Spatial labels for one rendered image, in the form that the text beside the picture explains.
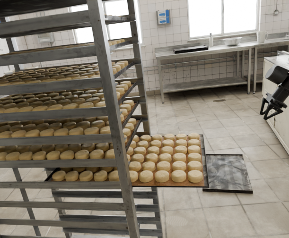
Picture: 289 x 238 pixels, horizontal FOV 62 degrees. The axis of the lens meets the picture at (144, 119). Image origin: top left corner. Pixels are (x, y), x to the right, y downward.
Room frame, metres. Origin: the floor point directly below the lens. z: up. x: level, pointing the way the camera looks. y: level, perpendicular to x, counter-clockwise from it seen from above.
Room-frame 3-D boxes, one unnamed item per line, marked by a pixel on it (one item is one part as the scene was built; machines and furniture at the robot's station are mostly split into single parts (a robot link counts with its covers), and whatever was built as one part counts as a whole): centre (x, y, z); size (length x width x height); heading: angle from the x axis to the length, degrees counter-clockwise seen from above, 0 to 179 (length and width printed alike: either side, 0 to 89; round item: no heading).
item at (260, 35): (4.50, -2.28, 0.98); 0.20 x 0.14 x 0.20; 37
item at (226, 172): (1.95, -0.69, 0.01); 0.60 x 0.40 x 0.03; 164
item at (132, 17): (1.16, 0.30, 1.41); 0.64 x 0.03 x 0.03; 78
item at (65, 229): (1.16, 0.30, 0.24); 0.64 x 0.03 x 0.03; 78
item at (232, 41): (4.66, -1.81, 0.94); 0.33 x 0.33 x 0.12
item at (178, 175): (0.71, -0.09, 0.87); 0.05 x 0.05 x 0.02
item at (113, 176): (0.76, 0.13, 0.87); 0.05 x 0.05 x 0.02
